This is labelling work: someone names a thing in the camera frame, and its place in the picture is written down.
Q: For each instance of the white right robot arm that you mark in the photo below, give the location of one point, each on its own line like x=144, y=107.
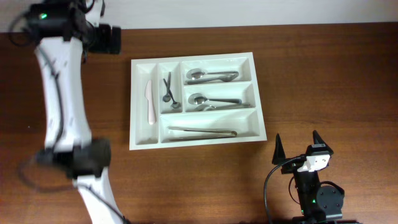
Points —
x=320, y=202

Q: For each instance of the small steel teaspoon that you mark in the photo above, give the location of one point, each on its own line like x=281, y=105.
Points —
x=167, y=97

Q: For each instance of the white plastic cutlery tray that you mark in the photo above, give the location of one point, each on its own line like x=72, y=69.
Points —
x=247, y=122

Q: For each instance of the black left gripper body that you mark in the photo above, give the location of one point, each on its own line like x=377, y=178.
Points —
x=102, y=40

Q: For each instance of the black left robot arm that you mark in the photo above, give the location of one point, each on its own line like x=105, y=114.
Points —
x=64, y=32

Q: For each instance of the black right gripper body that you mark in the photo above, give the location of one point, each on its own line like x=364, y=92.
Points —
x=292, y=166

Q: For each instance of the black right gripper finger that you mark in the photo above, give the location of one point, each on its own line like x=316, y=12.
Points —
x=317, y=138
x=279, y=154

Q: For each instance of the steel dessert spoon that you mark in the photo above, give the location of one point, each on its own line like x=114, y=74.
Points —
x=175, y=105

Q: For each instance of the large steel spoon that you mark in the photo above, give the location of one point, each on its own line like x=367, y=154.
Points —
x=199, y=99

